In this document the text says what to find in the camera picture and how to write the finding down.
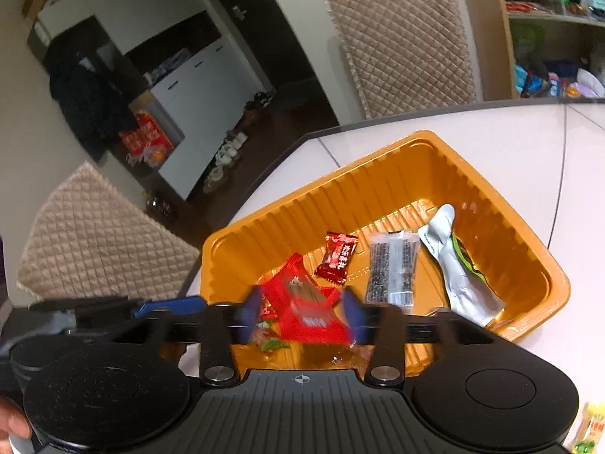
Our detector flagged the quilted beige chair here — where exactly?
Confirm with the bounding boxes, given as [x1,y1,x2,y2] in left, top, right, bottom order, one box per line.
[16,161,202,303]
[324,0,478,121]

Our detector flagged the person's left hand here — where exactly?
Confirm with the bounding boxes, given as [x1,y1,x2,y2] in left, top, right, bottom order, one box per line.
[0,396,33,440]

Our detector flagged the row of shoes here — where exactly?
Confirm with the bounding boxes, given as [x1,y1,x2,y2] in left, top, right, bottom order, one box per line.
[203,90,277,194]

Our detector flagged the orange plastic tray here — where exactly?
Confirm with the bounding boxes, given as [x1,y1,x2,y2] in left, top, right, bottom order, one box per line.
[201,130,572,374]

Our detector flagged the dark hanging coat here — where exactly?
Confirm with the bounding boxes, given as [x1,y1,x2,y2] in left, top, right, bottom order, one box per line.
[47,50,135,162]

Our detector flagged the brown candy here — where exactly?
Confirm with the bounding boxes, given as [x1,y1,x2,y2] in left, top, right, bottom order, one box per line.
[331,344,376,366]

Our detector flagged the red snack packet brown print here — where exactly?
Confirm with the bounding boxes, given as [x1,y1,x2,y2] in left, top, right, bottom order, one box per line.
[258,253,353,346]

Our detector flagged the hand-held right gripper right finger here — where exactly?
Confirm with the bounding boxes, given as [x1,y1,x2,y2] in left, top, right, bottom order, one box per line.
[341,288,504,387]

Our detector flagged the wooden shelf unit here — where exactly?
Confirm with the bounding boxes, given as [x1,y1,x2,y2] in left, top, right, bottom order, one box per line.
[458,0,605,101]

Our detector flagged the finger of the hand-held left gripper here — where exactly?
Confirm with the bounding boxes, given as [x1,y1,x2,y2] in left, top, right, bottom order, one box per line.
[29,295,205,319]
[71,314,143,342]

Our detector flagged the dark red candy packet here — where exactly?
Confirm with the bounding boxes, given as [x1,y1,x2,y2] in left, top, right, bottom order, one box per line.
[314,231,360,287]

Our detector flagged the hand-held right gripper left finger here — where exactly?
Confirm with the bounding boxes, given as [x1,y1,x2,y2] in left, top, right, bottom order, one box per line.
[111,286,264,387]

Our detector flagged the green-ended red candy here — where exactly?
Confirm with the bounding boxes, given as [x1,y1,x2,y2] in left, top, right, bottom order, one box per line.
[255,322,291,353]

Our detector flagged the red gift boxes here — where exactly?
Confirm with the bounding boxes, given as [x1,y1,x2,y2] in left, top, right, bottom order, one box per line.
[118,109,173,166]

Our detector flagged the yellow snack packet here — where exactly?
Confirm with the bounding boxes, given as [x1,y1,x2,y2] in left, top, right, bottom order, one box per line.
[565,402,605,454]

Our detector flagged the dark bottle pack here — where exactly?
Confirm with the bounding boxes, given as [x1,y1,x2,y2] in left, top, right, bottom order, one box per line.
[142,189,180,223]

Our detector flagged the white cabinet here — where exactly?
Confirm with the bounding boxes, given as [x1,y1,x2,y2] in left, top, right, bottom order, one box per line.
[28,0,277,202]

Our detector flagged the green-edged foil snack packet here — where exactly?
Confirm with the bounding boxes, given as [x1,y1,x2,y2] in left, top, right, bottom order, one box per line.
[417,203,506,328]

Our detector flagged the black seed snack bar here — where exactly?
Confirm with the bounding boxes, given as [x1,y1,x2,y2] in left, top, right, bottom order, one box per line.
[365,229,420,313]

